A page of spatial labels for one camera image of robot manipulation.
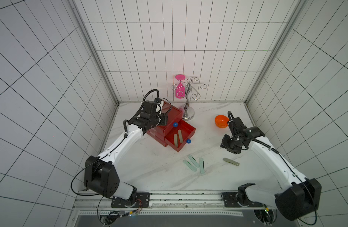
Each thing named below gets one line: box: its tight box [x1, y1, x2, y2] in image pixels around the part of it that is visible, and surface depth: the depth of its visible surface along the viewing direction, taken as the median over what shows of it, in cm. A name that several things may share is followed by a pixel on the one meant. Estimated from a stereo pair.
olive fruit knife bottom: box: [222, 157, 240, 166], surface depth 89 cm
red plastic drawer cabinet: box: [146, 100, 195, 153], surface depth 87 cm
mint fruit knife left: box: [182, 159, 198, 172], surface depth 87 cm
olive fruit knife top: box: [174, 133, 178, 148], surface depth 89 cm
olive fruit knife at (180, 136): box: [177, 129, 184, 144], surface depth 90 cm
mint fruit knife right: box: [199, 157, 205, 175], surface depth 86 cm
